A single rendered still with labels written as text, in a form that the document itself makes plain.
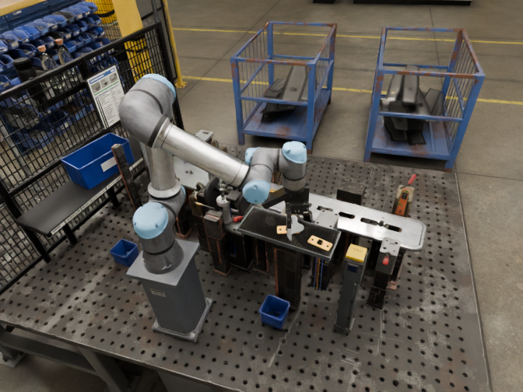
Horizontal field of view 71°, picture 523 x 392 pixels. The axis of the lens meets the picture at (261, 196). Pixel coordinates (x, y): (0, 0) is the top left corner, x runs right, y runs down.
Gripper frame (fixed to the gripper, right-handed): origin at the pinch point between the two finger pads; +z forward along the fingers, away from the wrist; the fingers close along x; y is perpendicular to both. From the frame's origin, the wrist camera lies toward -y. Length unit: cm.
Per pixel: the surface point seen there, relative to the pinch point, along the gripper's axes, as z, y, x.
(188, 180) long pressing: 18, -49, 53
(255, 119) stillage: 101, -24, 268
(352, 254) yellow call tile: 1.9, 22.2, -12.7
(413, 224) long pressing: 18, 55, 17
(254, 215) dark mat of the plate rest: 2.0, -12.9, 8.7
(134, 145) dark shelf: 15, -86, 85
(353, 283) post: 15.9, 23.7, -14.7
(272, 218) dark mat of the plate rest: 2.0, -5.6, 6.2
